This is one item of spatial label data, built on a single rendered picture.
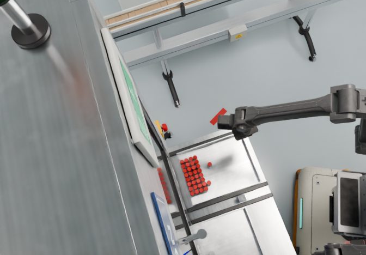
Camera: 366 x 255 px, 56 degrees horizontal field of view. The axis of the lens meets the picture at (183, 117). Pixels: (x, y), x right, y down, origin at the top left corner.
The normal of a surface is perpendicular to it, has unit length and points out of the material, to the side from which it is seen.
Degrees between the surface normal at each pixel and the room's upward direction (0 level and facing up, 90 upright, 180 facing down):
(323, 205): 0
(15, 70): 0
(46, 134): 0
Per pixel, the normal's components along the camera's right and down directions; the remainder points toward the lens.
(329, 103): -0.70, -0.31
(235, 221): -0.07, -0.32
